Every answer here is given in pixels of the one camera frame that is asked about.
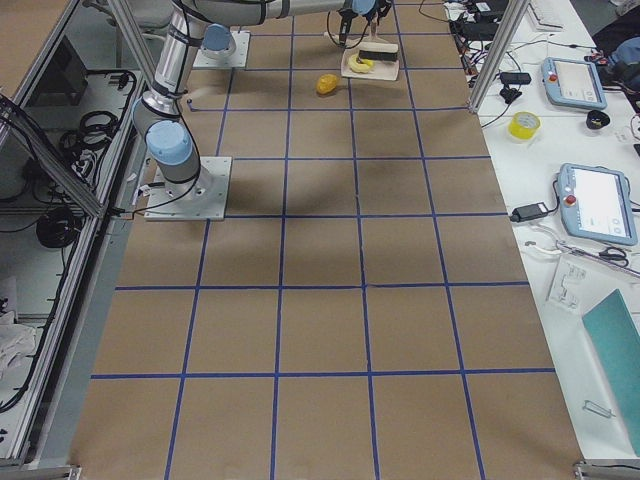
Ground beige hand brush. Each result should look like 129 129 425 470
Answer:
357 17 399 62

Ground small black bowl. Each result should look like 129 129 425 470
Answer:
585 110 611 131

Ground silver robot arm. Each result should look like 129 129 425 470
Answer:
133 1 377 202
202 3 356 53

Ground black scissors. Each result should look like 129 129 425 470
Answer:
598 246 629 268

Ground pale pumpkin slice toy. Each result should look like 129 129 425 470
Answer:
347 54 375 74

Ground aluminium frame post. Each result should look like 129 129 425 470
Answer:
468 0 529 114

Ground beige plastic dustpan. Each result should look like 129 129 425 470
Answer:
340 33 399 81

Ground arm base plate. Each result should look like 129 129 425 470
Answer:
193 30 251 70
143 156 232 221

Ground coiled black cables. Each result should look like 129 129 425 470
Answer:
59 110 126 174

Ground black power adapter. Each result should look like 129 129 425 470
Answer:
509 202 550 223

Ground far teach pendant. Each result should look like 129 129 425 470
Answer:
540 57 607 110

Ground white crumpled cloth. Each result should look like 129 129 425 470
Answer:
0 277 39 381

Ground yellow tape roll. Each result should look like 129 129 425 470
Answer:
508 111 541 141

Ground teach pendant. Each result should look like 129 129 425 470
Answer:
557 163 638 246
540 57 607 110

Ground black webcam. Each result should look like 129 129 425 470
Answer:
499 72 531 105

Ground near teach pendant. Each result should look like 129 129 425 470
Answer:
557 163 638 246

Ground orange potato toy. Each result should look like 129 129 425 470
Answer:
315 74 339 96

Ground teal notebook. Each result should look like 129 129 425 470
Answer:
582 289 639 455

